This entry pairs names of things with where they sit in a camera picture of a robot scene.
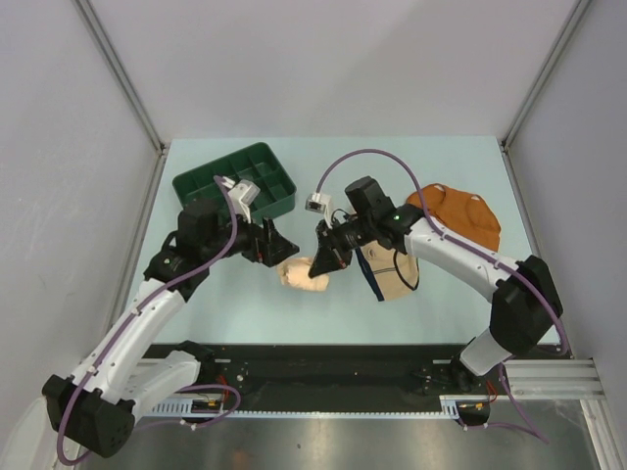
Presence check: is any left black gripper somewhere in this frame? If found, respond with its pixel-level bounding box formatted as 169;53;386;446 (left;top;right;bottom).
202;204;298;267

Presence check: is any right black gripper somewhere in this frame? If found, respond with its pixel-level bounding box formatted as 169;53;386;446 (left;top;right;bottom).
311;214;374;277

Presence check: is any peach boxer underwear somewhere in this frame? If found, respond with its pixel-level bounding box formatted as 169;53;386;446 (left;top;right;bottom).
276;258;329;292

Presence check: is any beige navy-trimmed underwear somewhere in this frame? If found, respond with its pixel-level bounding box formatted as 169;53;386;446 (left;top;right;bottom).
355;241;419;303

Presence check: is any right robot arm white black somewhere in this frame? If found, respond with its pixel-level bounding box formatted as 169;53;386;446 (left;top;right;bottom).
305;176;563;393

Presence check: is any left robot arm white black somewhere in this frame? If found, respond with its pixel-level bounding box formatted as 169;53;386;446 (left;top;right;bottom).
42;199;299;466

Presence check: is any orange brown underwear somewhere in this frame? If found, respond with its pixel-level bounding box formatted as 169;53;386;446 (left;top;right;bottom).
422;183;502;252

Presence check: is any green compartment tray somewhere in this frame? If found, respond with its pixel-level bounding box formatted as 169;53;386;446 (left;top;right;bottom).
171;142;299;221

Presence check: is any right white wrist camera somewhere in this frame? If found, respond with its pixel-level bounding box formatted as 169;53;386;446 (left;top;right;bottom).
305;192;333;221

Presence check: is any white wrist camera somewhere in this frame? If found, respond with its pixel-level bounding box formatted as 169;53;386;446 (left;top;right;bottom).
305;192;333;221
215;176;261;222

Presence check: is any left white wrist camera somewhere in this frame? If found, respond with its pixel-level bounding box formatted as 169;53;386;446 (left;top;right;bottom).
215;176;261;222

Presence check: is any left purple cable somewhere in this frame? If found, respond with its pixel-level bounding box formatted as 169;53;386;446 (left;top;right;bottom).
54;174;241;464

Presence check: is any purple cable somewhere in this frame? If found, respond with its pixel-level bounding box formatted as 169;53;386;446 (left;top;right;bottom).
54;174;241;464
315;148;569;445

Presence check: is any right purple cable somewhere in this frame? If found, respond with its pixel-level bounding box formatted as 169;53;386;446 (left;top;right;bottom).
315;148;569;445

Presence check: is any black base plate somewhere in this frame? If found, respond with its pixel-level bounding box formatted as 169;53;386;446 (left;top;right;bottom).
146;342;510;415

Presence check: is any white slotted cable duct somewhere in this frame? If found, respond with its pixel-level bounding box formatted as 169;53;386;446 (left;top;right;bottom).
146;395;486;421

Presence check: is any left aluminium frame post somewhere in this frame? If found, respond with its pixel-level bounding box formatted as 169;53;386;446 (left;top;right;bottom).
72;0;170;153

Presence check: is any aluminium frame post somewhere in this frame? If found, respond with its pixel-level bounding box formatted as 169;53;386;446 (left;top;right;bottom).
502;0;594;148
72;0;170;153

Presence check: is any right aluminium frame post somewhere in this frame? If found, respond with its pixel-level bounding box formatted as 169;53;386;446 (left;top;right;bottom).
502;0;594;148

